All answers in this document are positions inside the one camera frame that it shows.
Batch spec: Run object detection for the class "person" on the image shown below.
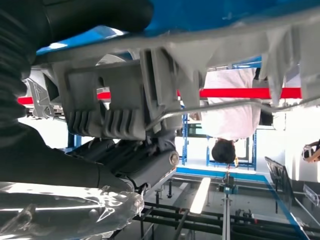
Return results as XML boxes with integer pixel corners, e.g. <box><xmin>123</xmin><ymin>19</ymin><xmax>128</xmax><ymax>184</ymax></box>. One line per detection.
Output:
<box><xmin>189</xmin><ymin>67</ymin><xmax>275</xmax><ymax>166</ymax></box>

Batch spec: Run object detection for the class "red barrier belt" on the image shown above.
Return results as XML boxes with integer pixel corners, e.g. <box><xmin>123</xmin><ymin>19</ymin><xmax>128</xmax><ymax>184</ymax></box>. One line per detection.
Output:
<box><xmin>17</xmin><ymin>87</ymin><xmax>303</xmax><ymax>106</ymax></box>

